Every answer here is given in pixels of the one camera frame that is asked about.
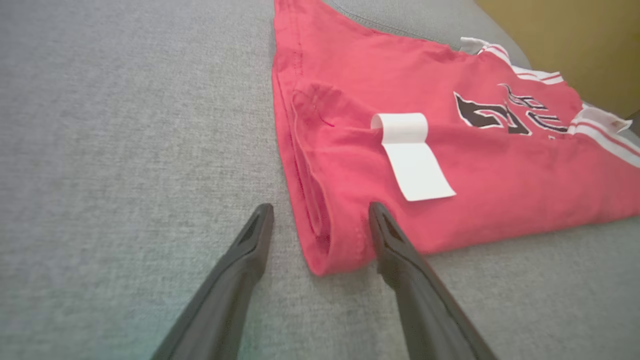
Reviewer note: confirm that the grey sofa seat cushion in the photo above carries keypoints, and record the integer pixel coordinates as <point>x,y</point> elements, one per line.
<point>125,150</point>

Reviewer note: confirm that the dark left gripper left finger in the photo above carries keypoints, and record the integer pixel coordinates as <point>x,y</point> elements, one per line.
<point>235,285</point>

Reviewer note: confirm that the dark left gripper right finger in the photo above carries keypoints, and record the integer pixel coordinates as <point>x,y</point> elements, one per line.
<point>420,300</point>

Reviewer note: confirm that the red jersey with white trim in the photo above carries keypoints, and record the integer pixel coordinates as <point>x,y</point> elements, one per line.
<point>500,175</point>

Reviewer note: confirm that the yellow wooden panel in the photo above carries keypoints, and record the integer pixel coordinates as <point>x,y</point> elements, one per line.
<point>565,40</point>

